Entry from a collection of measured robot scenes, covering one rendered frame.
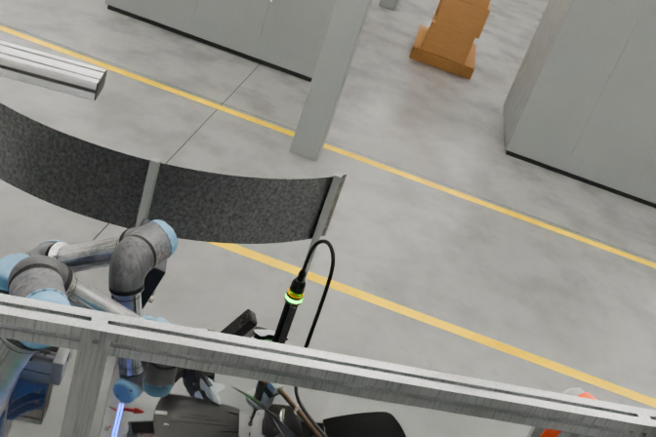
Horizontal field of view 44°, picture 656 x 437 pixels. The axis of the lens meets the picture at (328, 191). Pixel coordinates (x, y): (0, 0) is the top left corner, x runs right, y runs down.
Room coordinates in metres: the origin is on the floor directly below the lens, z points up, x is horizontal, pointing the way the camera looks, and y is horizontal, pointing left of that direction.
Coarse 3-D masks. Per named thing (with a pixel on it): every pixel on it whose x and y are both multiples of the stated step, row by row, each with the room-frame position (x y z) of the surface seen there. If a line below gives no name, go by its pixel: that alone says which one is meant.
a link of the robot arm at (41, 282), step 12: (36, 264) 1.42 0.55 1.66; (24, 276) 1.38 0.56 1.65; (36, 276) 1.38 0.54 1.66; (48, 276) 1.40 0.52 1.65; (60, 276) 1.43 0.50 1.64; (12, 288) 1.37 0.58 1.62; (24, 288) 1.35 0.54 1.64; (36, 288) 1.35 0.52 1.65; (48, 288) 1.35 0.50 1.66; (60, 288) 1.38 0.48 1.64; (48, 300) 1.32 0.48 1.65; (60, 300) 1.34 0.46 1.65
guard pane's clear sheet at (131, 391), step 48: (0, 384) 0.82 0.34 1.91; (48, 384) 0.84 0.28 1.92; (144, 384) 0.87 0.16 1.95; (192, 384) 0.89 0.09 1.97; (240, 384) 0.90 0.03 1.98; (0, 432) 0.82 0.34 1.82; (48, 432) 0.84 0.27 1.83; (96, 432) 0.86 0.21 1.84; (144, 432) 0.87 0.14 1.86; (192, 432) 0.89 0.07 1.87; (240, 432) 0.91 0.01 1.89; (288, 432) 0.93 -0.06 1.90; (336, 432) 0.94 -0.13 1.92; (384, 432) 0.96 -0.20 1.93; (432, 432) 0.98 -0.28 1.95; (480, 432) 1.00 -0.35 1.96; (528, 432) 1.02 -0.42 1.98
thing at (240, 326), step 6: (246, 312) 1.62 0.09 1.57; (252, 312) 1.62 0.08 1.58; (240, 318) 1.61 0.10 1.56; (246, 318) 1.59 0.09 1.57; (252, 318) 1.60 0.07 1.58; (234, 324) 1.60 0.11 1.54; (240, 324) 1.59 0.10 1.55; (246, 324) 1.58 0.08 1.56; (252, 324) 1.59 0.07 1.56; (228, 330) 1.60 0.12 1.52; (234, 330) 1.59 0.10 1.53; (240, 330) 1.58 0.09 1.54; (246, 330) 1.59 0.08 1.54; (240, 336) 1.58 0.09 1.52
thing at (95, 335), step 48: (0, 336) 0.80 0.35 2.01; (48, 336) 0.82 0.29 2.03; (96, 336) 0.83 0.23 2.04; (144, 336) 0.85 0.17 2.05; (192, 336) 0.89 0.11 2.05; (96, 384) 0.84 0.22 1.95; (288, 384) 0.90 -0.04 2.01; (336, 384) 0.92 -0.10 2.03; (384, 384) 0.93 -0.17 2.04; (432, 384) 0.96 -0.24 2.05; (480, 384) 1.00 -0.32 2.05; (576, 432) 1.01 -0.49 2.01; (624, 432) 1.04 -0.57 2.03
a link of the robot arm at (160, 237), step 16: (160, 224) 1.95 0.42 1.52; (96, 240) 1.98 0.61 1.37; (112, 240) 1.94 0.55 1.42; (144, 240) 1.86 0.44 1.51; (160, 240) 1.90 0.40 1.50; (176, 240) 1.96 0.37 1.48; (48, 256) 1.96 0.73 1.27; (64, 256) 1.96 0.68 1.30; (80, 256) 1.94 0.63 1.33; (96, 256) 1.93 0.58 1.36; (160, 256) 1.88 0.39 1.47
